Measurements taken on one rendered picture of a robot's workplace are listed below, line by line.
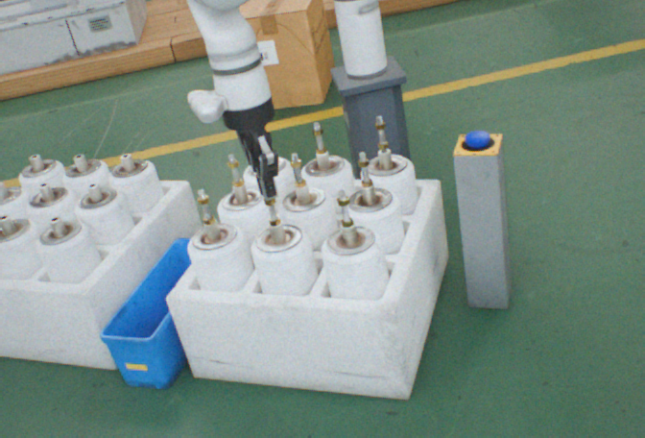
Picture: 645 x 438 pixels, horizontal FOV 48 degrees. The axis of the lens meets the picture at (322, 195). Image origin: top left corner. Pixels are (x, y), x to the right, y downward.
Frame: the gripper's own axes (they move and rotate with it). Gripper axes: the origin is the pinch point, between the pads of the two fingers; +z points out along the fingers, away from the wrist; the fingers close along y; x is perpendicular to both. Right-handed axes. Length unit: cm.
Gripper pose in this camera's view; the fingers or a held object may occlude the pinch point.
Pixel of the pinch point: (266, 184)
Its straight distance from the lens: 110.3
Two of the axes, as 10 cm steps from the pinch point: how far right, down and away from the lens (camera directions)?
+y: -4.0, -3.9, 8.3
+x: -9.0, 3.4, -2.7
